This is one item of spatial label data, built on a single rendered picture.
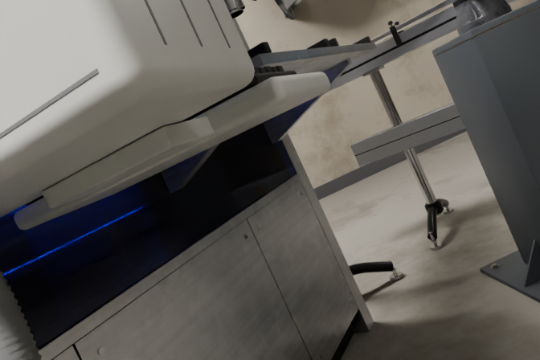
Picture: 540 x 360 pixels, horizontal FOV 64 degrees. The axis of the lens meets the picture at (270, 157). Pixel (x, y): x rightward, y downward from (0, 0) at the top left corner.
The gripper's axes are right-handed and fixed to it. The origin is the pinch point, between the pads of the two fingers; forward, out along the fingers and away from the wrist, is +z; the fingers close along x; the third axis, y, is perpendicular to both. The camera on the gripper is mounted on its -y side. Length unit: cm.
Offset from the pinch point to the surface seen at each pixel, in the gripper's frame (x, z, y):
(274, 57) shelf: -54, 18, 17
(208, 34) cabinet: -93, 21, 31
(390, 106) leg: 86, 40, -7
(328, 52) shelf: -29.0, 18.4, 16.6
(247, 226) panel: -30, 49, -23
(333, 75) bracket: -0.2, 21.3, 4.9
